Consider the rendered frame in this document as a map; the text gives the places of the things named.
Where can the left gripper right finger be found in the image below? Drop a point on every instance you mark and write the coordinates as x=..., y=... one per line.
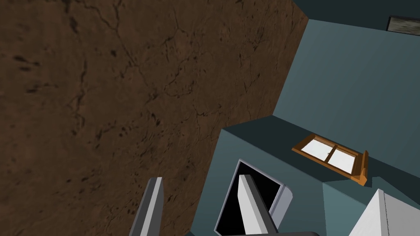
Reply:
x=252, y=209

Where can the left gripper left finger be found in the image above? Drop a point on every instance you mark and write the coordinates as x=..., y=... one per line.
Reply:
x=151, y=209

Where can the wooden framed window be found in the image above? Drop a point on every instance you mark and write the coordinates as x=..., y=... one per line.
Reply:
x=331, y=157

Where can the framed wall picture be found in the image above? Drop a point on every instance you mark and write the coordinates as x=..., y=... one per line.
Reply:
x=404, y=25

